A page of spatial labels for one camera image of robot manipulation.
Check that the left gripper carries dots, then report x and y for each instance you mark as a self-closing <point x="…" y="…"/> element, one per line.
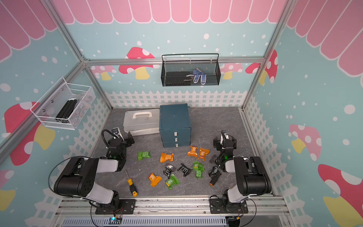
<point x="127" y="140"/>

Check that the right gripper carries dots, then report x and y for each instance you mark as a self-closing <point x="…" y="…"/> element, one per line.
<point x="218" y="143"/>

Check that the orange cookie pack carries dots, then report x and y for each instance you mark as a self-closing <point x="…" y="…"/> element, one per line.
<point x="154" y="180"/>
<point x="193" y="151"/>
<point x="166" y="157"/>
<point x="203" y="152"/>

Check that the orange cookie pack front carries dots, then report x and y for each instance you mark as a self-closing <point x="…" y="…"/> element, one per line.
<point x="154" y="180"/>

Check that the teal drawer cabinet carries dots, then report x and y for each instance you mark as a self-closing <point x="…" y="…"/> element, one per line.
<point x="175" y="125"/>

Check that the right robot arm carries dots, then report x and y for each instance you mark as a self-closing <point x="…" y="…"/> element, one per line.
<point x="251" y="176"/>

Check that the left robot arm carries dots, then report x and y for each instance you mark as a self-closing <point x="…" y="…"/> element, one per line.
<point x="78" y="177"/>

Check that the black cookie pack far right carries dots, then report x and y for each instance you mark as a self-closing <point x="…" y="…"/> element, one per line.
<point x="214" y="159"/>

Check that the black cookie pack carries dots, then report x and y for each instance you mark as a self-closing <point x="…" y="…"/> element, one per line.
<point x="214" y="159"/>
<point x="184" y="169"/>
<point x="215" y="172"/>
<point x="169" y="169"/>

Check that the green cookie pack left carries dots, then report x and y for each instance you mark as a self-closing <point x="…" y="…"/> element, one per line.
<point x="143" y="154"/>

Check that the green cookie pack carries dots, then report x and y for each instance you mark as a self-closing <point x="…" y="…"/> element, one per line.
<point x="172" y="181"/>
<point x="143" y="154"/>
<point x="199" y="168"/>

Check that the grey plastic toolbox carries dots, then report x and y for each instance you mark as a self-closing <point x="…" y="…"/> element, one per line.
<point x="142" y="122"/>

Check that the green cookie pack right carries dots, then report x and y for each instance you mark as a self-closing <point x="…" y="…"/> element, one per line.
<point x="199" y="168"/>

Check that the orange black screwdriver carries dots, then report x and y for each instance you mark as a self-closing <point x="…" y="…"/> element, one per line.
<point x="214" y="180"/>

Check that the black cookie pack centre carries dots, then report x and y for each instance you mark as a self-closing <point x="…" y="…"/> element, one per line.
<point x="184" y="169"/>

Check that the yellow black screwdriver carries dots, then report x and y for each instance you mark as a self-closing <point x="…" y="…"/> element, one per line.
<point x="132" y="187"/>

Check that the black cookie pack left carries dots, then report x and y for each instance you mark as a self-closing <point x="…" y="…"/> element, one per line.
<point x="169" y="169"/>

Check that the black box in white basket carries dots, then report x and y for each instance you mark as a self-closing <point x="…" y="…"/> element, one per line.
<point x="66" y="111"/>

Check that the green cookie pack front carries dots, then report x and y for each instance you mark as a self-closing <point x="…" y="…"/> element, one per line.
<point x="172" y="181"/>

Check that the small green circuit board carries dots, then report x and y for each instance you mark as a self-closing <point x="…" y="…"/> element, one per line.
<point x="114" y="221"/>

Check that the blue white item in basket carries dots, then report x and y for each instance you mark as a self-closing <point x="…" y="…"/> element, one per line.
<point x="197" y="77"/>

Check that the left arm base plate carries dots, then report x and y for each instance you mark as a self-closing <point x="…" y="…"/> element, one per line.
<point x="124" y="206"/>

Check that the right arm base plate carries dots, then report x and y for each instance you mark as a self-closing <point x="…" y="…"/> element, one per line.
<point x="217" y="205"/>

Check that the white wire wall basket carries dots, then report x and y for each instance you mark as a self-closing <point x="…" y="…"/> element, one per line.
<point x="50" y="104"/>

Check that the black wire wall basket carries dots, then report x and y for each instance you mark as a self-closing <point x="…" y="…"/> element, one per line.
<point x="207" y="63"/>

